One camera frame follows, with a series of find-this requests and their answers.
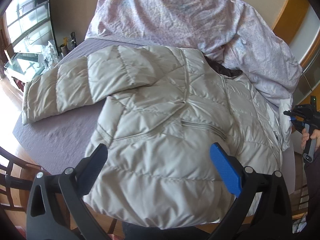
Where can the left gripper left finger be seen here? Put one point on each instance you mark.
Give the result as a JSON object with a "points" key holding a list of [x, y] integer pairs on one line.
{"points": [[55, 207]]}

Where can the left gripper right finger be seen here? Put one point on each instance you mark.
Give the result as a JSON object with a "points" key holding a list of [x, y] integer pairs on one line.
{"points": [[262, 207]]}

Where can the beige quilted down jacket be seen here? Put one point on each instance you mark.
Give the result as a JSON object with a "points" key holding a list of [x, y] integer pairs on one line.
{"points": [[163, 109]]}

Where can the person's right hand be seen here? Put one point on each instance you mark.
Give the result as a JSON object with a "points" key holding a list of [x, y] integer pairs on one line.
{"points": [[306, 135]]}

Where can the wooden chair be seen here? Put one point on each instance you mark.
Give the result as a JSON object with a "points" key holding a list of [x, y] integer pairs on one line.
{"points": [[23, 185]]}

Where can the glass side table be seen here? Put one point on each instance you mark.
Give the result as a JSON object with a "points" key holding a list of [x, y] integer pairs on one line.
{"points": [[26, 66]]}

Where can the pink floral duvet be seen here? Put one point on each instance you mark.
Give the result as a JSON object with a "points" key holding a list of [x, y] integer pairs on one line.
{"points": [[230, 32]]}

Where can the bottles on nightstand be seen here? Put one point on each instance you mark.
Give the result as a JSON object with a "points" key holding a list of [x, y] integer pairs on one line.
{"points": [[69, 43]]}

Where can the large window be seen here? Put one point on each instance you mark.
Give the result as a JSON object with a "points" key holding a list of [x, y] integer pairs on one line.
{"points": [[29, 25]]}

